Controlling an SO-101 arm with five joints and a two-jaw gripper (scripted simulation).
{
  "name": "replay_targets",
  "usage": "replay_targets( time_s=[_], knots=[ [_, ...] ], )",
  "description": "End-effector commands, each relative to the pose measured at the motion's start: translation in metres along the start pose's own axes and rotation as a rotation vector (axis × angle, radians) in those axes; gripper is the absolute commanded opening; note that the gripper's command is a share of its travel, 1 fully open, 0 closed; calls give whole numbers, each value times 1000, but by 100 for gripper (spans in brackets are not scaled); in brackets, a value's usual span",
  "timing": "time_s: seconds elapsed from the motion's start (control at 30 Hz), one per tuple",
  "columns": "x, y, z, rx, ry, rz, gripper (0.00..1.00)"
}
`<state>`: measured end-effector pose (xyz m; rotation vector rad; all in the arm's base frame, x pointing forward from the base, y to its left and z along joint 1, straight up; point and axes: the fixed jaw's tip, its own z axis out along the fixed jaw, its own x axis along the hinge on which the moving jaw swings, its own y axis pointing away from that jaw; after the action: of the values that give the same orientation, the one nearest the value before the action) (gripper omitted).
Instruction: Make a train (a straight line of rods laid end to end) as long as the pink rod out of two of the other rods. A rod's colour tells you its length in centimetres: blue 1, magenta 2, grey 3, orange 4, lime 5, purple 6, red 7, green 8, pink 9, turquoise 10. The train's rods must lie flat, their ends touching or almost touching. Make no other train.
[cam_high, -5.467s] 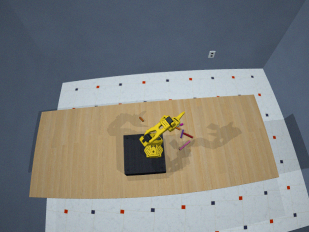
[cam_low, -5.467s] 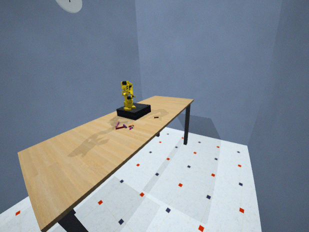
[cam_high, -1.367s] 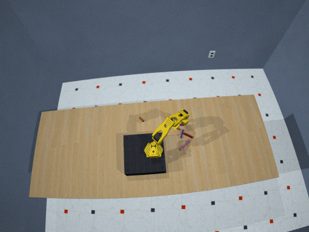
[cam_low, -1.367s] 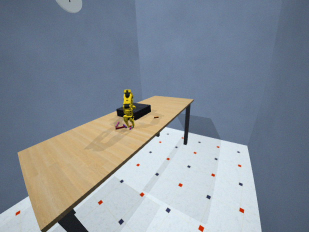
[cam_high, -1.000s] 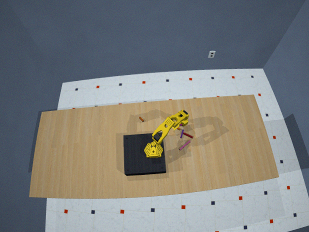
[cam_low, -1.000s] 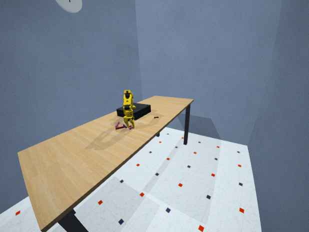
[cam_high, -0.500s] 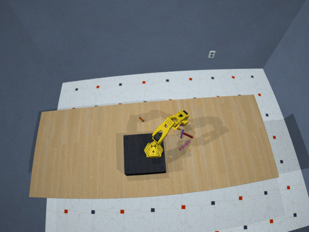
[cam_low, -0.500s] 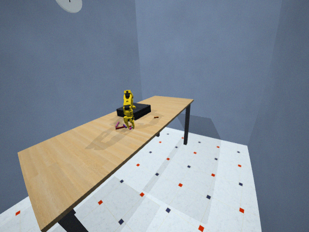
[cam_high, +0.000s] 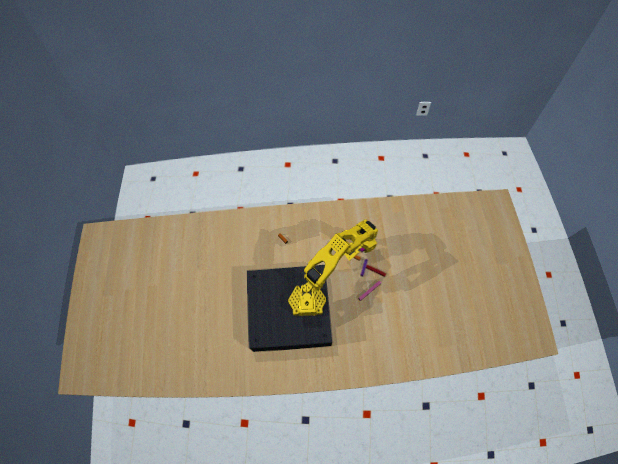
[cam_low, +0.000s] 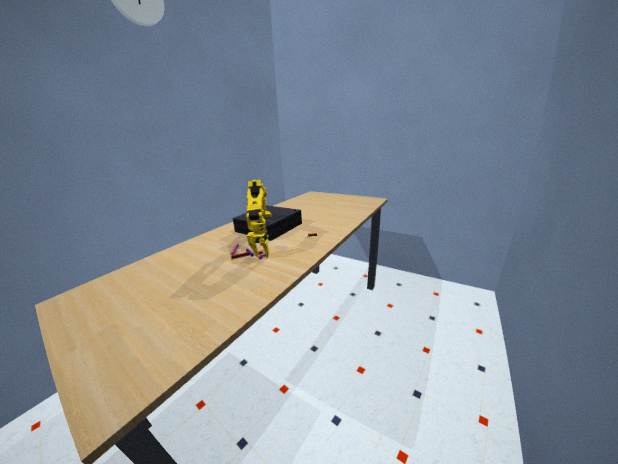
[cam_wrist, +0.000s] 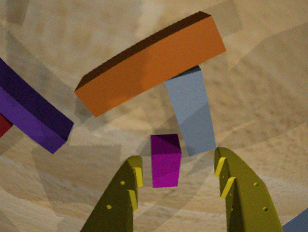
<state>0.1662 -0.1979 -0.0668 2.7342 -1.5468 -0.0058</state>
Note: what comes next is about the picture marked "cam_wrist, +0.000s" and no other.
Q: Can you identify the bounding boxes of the magenta rectangular block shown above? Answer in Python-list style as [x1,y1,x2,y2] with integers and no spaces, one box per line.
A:
[151,134,182,188]

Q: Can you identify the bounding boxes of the dark red rod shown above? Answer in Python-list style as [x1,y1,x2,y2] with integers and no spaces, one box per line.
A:
[0,113,13,138]

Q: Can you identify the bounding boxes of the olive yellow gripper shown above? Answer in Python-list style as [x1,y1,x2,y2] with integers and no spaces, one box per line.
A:
[80,147,284,232]

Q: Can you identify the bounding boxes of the grey rectangular rod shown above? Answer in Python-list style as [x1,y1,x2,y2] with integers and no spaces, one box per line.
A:
[164,65,216,157]

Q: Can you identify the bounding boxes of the purple rod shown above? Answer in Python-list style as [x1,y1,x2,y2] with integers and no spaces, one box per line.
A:
[0,58,74,154]

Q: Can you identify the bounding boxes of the orange rod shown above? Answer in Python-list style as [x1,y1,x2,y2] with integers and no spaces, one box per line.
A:
[74,11,226,117]

